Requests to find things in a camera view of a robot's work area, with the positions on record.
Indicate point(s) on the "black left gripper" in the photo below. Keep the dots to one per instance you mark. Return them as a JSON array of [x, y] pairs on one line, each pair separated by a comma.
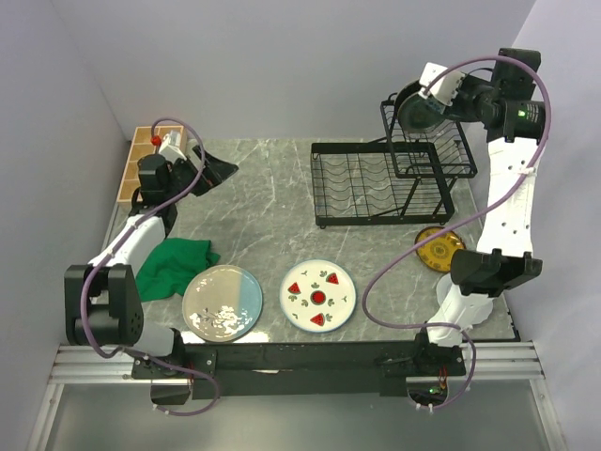
[[218, 171]]

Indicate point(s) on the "beige and blue plate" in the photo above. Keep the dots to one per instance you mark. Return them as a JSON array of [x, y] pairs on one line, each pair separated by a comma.
[[222, 304]]

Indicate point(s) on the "green cloth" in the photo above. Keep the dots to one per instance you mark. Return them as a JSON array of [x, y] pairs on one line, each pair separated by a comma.
[[171, 266]]

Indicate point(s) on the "black wire dish rack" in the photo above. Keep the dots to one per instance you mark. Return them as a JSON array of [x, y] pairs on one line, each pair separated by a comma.
[[401, 178]]

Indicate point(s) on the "yellow patterned glass plate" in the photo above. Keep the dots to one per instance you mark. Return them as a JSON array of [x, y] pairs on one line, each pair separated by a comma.
[[437, 254]]

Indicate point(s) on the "black ceramic plate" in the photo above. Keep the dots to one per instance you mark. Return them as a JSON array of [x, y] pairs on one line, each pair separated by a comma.
[[404, 96]]

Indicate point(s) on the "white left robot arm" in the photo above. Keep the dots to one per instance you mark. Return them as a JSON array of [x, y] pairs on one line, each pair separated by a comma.
[[102, 302]]

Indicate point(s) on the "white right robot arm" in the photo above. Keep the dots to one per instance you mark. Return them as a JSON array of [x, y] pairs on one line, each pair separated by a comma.
[[514, 108]]

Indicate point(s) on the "pale blue scalloped plate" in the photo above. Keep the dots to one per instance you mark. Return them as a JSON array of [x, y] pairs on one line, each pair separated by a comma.
[[456, 308]]

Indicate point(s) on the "wooden compartment box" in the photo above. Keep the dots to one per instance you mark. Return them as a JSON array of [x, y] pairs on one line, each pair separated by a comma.
[[141, 147]]

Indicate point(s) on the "light blue patterned plate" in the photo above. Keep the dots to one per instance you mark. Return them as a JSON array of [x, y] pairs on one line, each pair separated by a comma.
[[415, 116]]

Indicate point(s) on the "watermelon pattern white plate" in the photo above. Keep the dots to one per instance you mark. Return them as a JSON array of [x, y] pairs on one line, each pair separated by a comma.
[[318, 296]]

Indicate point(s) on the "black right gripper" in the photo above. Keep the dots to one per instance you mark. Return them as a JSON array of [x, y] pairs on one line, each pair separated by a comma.
[[454, 108]]

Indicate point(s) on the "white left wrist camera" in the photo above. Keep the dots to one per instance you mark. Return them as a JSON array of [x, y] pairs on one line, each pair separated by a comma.
[[172, 146]]

